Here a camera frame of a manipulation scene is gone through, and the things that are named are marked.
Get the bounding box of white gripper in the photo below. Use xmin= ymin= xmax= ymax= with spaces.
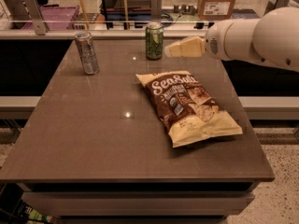
xmin=164 ymin=20 xmax=235 ymax=61

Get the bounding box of green soda can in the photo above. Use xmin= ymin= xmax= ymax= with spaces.
xmin=146 ymin=22 xmax=164 ymax=60

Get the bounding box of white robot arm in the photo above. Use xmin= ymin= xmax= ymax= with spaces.
xmin=164 ymin=7 xmax=299 ymax=72

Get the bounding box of silver slim can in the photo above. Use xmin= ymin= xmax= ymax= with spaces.
xmin=75 ymin=31 xmax=99 ymax=75

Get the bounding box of cardboard box with label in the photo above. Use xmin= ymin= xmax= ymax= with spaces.
xmin=197 ymin=0 xmax=235 ymax=20

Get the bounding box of blue bin under cart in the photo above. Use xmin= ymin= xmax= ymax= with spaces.
xmin=106 ymin=11 xmax=174 ymax=28

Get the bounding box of sea salt chips bag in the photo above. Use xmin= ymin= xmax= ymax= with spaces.
xmin=136 ymin=71 xmax=243 ymax=147

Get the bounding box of purple plastic crate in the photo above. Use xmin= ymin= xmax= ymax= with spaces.
xmin=21 ymin=5 xmax=80 ymax=31

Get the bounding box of brown table with drawers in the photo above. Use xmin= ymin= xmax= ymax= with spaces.
xmin=0 ymin=40 xmax=275 ymax=224

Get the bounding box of glass railing with metal posts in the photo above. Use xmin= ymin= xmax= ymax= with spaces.
xmin=0 ymin=0 xmax=299 ymax=40

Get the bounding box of yellow broom handle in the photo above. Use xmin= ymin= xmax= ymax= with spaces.
xmin=79 ymin=0 xmax=90 ymax=30

